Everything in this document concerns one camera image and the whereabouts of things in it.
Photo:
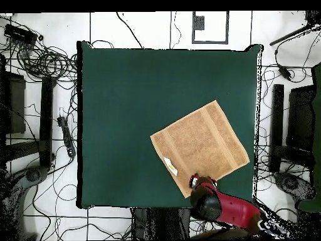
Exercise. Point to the tan terry towel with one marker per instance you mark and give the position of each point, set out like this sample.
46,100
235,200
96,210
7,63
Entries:
200,143

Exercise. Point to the black electronics box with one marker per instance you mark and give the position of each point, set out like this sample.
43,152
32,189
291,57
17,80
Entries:
20,34

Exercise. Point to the dark green table cloth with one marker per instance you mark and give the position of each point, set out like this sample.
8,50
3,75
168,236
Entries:
112,100

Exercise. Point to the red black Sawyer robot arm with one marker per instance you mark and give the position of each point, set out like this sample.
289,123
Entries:
233,211

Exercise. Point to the black flat panel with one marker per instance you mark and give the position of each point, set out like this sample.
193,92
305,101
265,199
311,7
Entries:
15,103
301,118

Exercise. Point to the long black bar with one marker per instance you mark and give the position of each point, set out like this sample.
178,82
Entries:
277,125
46,120

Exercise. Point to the black tripod leg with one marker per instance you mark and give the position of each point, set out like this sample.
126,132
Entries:
288,36

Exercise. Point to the black stand base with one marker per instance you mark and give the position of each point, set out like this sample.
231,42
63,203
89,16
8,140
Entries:
292,184
33,174

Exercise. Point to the black power strip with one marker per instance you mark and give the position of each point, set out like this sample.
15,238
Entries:
66,135

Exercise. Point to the black power adapter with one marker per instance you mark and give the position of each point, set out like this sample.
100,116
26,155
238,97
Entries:
284,72

